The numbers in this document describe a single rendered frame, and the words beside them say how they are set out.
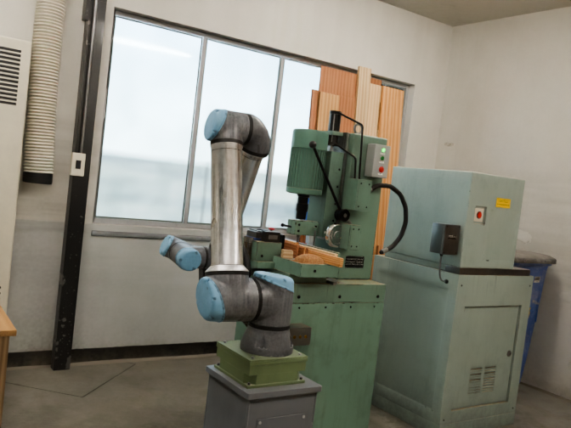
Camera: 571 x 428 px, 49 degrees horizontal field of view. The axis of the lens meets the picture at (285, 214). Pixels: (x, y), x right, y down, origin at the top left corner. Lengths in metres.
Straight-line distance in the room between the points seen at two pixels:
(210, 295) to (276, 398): 0.42
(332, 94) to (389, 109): 0.57
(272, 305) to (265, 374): 0.23
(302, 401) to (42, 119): 2.14
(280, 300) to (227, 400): 0.39
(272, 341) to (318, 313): 0.76
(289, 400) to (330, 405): 0.92
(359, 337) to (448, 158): 2.62
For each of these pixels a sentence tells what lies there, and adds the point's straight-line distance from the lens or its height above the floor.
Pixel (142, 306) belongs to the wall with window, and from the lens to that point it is 4.15.
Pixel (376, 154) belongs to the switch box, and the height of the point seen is 1.43.
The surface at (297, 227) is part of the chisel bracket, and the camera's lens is 3.01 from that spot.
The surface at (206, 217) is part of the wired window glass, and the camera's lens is 4.30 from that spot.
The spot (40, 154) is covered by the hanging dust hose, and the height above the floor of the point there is 1.23.
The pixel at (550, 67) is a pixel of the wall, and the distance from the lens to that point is 5.01.
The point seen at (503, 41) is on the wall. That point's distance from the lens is 5.32.
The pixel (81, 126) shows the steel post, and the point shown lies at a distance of 3.81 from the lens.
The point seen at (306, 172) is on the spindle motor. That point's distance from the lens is 2.97.
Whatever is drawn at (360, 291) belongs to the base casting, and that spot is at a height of 0.76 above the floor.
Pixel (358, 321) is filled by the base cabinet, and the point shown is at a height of 0.62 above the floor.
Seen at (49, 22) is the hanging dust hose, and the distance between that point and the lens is 3.71.
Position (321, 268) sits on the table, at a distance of 2.82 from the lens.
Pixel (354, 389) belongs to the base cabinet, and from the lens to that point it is 3.21.
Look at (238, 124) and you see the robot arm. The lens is 2.24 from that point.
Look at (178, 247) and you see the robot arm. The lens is 2.52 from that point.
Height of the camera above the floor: 1.25
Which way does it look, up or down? 3 degrees down
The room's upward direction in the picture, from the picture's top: 7 degrees clockwise
